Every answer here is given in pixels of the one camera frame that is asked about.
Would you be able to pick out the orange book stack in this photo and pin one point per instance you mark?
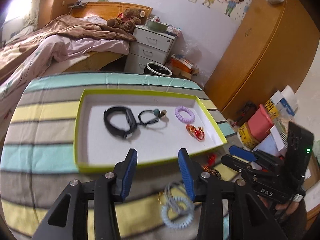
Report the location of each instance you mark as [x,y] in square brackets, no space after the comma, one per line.
[182,67]

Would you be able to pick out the brown teddy bear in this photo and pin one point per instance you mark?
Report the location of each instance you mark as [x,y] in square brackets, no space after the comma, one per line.
[127,20]

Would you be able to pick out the right hand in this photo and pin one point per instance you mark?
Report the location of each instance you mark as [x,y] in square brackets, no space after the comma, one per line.
[285,210]

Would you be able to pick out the white drawer nightstand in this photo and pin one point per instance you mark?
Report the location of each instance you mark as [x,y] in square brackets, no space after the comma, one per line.
[150,46]

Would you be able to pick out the striped table cloth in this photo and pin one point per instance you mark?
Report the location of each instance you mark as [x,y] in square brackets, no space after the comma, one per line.
[37,158]

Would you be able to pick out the pink duvet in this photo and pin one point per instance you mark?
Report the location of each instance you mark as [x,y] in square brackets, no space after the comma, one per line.
[54,47]

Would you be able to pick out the wooden bed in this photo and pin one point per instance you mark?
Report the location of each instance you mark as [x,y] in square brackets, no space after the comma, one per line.
[95,12]

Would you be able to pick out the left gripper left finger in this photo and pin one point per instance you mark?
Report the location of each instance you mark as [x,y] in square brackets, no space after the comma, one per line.
[125,171]

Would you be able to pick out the pink plastic container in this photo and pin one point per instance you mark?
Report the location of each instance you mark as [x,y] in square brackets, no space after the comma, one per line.
[260,124]

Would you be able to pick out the brown blanket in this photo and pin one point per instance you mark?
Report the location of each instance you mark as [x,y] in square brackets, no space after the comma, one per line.
[14,53]

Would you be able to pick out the black phone camera mount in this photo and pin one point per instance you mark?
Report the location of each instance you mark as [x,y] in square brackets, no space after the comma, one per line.
[299,149]

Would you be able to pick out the yellow printed box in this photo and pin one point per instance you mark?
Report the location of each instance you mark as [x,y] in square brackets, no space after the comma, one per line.
[246,137]

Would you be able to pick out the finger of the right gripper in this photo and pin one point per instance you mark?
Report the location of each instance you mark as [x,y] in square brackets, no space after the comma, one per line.
[241,153]
[238,165]

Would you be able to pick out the wooden wardrobe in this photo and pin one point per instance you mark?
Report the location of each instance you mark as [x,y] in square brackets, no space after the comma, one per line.
[273,47]

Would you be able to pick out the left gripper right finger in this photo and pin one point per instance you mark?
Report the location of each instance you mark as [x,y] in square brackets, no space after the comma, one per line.
[190,172]

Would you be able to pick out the black white trash bin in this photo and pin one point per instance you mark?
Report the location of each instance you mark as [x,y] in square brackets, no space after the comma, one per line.
[157,69]

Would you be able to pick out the white blue box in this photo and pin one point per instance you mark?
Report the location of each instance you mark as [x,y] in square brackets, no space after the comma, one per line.
[285,102]

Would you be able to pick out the green bowl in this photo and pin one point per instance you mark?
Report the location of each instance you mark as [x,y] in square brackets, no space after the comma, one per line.
[156,26]

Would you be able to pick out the black fitness band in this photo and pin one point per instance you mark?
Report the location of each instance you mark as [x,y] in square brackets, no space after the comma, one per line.
[120,121]

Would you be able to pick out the green rimmed white tray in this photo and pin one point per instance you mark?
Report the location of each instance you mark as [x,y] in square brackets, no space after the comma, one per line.
[96,150]

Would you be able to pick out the white paper roll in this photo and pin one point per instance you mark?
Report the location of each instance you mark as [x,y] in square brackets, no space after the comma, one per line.
[233,124]

